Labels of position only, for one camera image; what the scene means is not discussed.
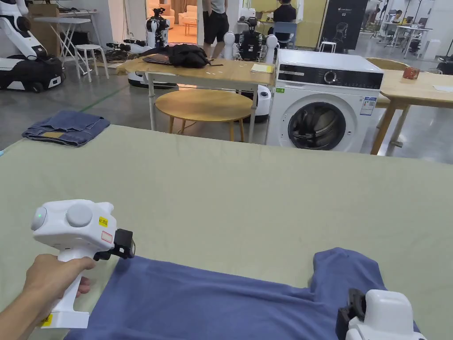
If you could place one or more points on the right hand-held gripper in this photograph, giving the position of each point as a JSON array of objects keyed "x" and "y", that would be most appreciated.
[{"x": 384, "y": 315}]

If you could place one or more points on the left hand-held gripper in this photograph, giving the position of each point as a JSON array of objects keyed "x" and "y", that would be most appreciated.
[{"x": 76, "y": 216}]

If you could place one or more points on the blue shirt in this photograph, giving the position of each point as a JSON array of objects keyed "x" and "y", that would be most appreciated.
[{"x": 212, "y": 304}]

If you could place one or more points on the person's left forearm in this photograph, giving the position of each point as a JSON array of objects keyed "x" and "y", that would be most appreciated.
[{"x": 17, "y": 315}]

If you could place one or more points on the person's left hand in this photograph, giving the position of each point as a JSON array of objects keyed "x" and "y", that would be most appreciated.
[{"x": 49, "y": 276}]

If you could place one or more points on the folded blue jeans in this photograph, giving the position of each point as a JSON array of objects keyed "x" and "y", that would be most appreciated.
[{"x": 69, "y": 129}]

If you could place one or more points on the bed with pale green sheet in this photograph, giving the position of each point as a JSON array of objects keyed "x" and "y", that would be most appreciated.
[{"x": 226, "y": 191}]

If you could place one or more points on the large white wheeled robot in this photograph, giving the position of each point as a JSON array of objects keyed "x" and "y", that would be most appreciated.
[{"x": 21, "y": 63}]

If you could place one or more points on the white robot with black head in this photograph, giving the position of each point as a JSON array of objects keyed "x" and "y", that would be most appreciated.
[{"x": 157, "y": 30}]

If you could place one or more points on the brown carton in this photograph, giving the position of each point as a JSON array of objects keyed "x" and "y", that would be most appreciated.
[{"x": 44, "y": 12}]

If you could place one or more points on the white washing machine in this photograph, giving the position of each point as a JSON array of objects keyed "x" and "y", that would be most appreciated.
[{"x": 339, "y": 88}]

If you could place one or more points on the black and white humanoid robot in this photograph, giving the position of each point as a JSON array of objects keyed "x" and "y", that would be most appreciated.
[{"x": 252, "y": 42}]

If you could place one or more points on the white desk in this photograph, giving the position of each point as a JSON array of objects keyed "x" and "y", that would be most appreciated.
[{"x": 412, "y": 33}]

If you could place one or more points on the black standing banner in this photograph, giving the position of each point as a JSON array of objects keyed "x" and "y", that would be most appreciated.
[{"x": 343, "y": 24}]

